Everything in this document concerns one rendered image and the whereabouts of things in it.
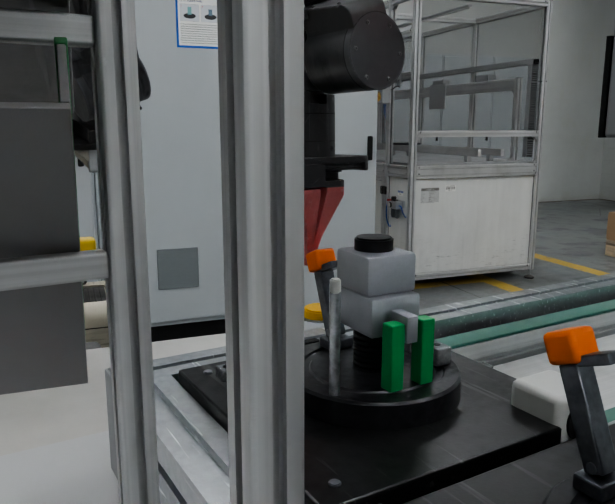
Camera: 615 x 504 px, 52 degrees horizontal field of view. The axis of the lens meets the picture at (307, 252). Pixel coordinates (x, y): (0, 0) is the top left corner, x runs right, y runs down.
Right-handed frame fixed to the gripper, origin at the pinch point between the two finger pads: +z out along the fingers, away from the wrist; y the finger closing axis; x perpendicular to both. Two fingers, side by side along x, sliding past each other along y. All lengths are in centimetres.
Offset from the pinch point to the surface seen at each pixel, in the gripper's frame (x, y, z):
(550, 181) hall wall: 605, 808, 71
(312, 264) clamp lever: -3.5, -1.4, 0.1
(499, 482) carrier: -25.8, -2.1, 9.4
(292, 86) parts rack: -33.1, -19.9, -12.6
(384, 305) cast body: -14.1, -1.7, 1.2
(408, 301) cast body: -14.2, 0.5, 1.3
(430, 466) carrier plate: -22.3, -4.4, 9.3
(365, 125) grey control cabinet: 253, 192, -15
